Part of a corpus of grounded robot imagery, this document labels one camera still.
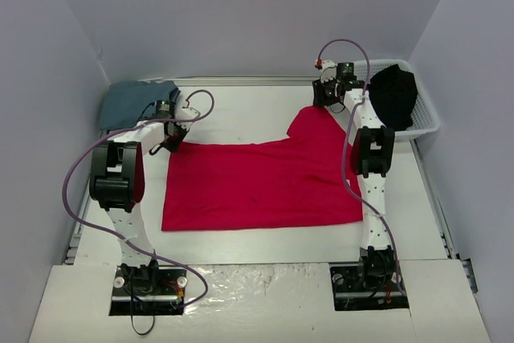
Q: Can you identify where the red t shirt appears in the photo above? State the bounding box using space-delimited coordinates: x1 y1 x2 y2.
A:
161 106 363 231

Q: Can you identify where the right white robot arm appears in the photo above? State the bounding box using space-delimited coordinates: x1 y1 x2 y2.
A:
312 59 396 289

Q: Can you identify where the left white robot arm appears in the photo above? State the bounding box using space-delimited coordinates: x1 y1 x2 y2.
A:
89 100 200 293

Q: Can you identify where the grey folded t shirt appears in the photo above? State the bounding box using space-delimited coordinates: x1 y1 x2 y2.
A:
99 80 180 132

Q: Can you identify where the black t shirt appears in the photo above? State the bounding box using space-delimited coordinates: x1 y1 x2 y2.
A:
367 64 418 132

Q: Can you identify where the white perforated plastic basket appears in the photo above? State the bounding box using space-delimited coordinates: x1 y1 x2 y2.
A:
354 59 440 141

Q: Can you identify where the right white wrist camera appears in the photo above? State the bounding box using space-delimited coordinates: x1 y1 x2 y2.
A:
315 59 337 83

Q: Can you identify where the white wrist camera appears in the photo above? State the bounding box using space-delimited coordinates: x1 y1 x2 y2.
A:
176 100 201 125
315 59 337 83

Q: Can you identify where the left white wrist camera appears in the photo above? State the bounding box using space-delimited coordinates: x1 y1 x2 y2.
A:
176 100 201 125

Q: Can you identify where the aluminium table frame rail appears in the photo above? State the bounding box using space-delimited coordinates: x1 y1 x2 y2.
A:
137 76 318 88

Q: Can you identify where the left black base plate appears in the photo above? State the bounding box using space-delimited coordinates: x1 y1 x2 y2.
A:
108 267 188 316

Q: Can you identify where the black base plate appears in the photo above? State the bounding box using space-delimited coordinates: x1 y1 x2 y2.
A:
329 263 409 312
108 267 188 316

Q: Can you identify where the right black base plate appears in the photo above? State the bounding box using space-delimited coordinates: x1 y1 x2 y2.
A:
329 263 409 312

